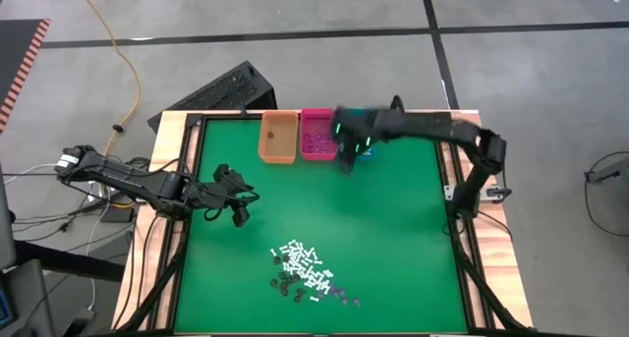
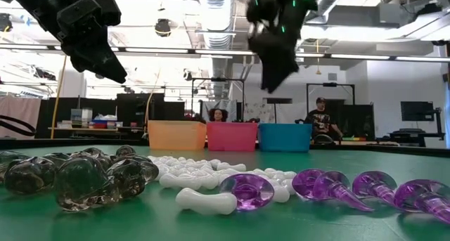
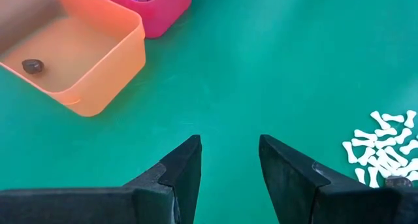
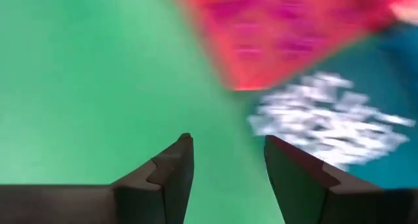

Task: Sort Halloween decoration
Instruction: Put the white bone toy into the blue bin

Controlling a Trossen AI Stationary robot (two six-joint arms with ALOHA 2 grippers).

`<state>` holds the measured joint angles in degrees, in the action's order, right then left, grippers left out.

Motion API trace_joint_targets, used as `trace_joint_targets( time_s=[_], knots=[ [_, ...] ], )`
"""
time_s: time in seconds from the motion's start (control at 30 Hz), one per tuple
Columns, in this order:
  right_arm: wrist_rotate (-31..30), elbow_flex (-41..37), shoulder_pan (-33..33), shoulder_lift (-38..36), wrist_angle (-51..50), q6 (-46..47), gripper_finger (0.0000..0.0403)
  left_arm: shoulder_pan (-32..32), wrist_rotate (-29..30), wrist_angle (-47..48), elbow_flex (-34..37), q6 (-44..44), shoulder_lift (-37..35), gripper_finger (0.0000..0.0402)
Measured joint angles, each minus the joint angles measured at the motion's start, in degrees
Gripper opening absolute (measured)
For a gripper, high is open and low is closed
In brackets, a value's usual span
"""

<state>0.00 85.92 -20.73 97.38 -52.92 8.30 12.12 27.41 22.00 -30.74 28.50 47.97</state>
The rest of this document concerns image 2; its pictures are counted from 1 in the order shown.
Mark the pink curtain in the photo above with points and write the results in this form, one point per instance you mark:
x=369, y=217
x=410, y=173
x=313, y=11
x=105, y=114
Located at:
x=21, y=109

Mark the pink plastic bin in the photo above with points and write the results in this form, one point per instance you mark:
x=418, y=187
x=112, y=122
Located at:
x=232, y=137

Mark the clear plastic storage box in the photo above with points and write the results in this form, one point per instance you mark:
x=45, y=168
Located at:
x=81, y=115

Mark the round black ceiling device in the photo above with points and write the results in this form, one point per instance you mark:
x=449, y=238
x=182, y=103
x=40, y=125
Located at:
x=162, y=28

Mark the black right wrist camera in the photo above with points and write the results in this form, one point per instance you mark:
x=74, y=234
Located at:
x=260, y=4

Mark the black partition wall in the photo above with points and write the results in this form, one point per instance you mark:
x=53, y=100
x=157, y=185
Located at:
x=140, y=105

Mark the green table mat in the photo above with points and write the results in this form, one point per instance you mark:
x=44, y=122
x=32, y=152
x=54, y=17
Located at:
x=351, y=230

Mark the black monitor stand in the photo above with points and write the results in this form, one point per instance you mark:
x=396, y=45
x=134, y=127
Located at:
x=439, y=121

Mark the black office desk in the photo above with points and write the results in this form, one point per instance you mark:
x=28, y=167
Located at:
x=411, y=135

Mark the wooden shelf board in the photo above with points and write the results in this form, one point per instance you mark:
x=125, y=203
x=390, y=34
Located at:
x=59, y=129

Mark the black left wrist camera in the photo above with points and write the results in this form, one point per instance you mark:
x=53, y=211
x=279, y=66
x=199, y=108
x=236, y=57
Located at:
x=91, y=11

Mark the blue and red box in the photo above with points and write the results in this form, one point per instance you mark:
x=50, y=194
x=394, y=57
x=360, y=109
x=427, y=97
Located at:
x=102, y=124

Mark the orange plastic bin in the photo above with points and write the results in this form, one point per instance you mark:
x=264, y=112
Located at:
x=175, y=135

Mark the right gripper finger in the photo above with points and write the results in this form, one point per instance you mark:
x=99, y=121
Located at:
x=277, y=76

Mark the black computer monitor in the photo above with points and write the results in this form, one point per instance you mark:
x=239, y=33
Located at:
x=416, y=111

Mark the black table frame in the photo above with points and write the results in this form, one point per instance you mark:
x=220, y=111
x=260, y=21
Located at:
x=45, y=143

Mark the blue plastic bin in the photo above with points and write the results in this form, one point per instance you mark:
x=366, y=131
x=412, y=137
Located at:
x=284, y=138

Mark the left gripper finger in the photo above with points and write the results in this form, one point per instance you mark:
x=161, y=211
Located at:
x=82, y=67
x=109, y=67

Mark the black screen on stand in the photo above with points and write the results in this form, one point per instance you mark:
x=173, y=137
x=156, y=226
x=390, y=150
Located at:
x=279, y=100

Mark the grey cloth on frame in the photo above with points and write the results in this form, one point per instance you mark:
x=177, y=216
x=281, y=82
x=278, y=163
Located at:
x=225, y=104

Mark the person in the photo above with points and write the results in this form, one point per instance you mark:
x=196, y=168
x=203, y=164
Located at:
x=218, y=115
x=320, y=119

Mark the long ceiling light rail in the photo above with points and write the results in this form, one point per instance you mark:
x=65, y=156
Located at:
x=211, y=52

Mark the black metal rig frame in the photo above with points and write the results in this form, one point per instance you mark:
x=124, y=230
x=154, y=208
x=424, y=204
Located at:
x=330, y=84
x=218, y=79

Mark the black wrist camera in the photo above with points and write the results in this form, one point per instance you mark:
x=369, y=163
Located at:
x=91, y=11
x=260, y=4

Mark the silver ceiling air duct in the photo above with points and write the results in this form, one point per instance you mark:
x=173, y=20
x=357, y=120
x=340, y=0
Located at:
x=328, y=0
x=215, y=19

